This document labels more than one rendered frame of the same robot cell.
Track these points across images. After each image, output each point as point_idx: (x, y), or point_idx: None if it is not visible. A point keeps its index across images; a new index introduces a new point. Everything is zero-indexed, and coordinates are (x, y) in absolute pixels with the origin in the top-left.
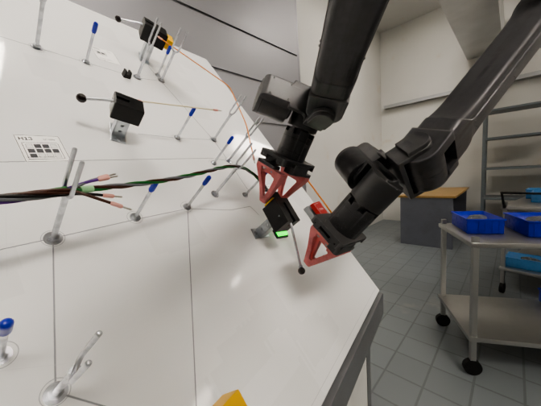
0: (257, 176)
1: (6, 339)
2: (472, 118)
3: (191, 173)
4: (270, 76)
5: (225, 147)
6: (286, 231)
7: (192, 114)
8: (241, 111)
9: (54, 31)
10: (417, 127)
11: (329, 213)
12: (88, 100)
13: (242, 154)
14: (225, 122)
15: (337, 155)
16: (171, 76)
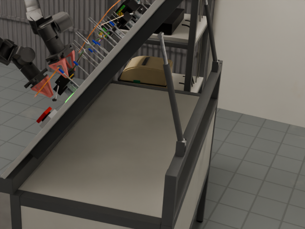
0: (77, 61)
1: (99, 54)
2: None
3: (91, 44)
4: (61, 12)
5: (99, 46)
6: (66, 100)
7: (112, 25)
8: (94, 27)
9: None
10: (2, 38)
11: (40, 72)
12: (132, 13)
13: (80, 45)
14: (105, 34)
15: (33, 50)
16: None
